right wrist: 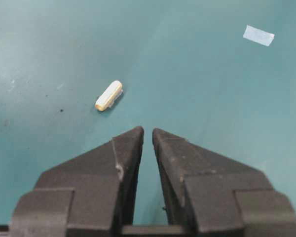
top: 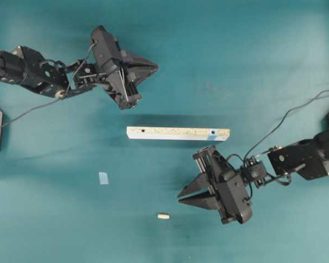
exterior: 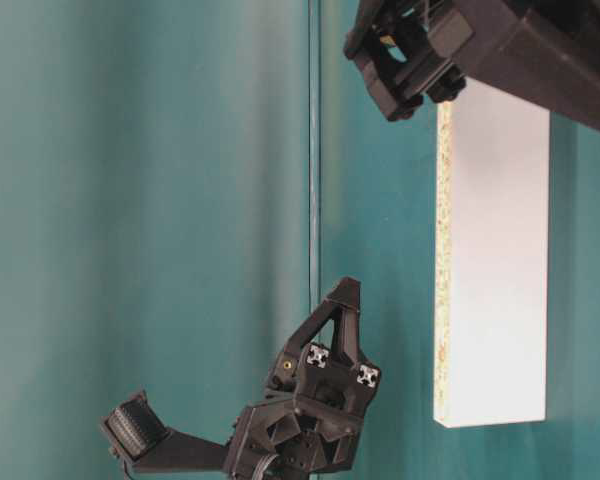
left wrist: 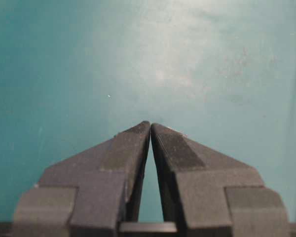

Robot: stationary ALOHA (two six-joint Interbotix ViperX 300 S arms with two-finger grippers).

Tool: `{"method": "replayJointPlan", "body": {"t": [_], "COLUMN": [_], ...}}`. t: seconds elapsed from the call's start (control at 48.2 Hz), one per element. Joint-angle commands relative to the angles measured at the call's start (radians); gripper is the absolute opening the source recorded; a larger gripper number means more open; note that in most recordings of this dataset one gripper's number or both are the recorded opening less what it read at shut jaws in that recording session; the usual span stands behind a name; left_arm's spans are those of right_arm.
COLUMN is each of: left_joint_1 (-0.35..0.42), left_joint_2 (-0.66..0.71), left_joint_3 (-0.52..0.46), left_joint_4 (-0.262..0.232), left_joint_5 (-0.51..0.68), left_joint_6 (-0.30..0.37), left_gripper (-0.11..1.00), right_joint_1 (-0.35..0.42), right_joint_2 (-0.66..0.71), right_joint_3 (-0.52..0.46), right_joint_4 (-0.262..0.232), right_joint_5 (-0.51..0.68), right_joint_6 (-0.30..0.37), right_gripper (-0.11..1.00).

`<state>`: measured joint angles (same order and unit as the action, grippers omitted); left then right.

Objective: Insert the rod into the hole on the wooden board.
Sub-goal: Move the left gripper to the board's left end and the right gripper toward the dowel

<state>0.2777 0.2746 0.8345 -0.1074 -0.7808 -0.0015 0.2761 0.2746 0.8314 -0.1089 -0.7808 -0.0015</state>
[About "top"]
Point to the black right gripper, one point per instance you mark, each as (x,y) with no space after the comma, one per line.
(201,191)

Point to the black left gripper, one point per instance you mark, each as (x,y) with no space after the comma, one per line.
(121,85)

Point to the short wooden rod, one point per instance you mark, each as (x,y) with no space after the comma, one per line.
(163,216)

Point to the white wooden board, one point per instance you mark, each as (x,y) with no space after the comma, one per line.
(174,133)

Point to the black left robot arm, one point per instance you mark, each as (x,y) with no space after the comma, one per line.
(29,69)

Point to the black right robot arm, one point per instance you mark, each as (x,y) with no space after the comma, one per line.
(308,158)

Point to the blue tape patch left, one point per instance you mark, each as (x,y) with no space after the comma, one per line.
(103,178)

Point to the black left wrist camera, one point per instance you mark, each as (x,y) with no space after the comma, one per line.
(106,52)

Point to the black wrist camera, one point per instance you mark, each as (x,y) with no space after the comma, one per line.
(106,52)
(233,198)

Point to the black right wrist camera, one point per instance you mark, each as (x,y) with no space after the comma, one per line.
(233,198)

